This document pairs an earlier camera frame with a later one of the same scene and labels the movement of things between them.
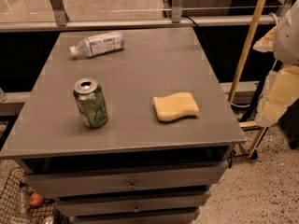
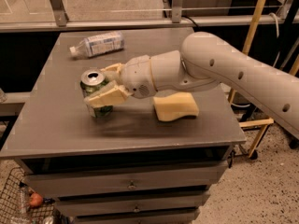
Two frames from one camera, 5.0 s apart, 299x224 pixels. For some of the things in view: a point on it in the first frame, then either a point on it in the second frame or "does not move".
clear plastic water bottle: (99, 44) does not move
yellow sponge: (176, 105) does not move
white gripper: (288, 36) -> (136, 76)
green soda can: (92, 101) -> (92, 80)
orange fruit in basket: (35, 199) does not move
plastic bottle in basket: (23, 201) does not move
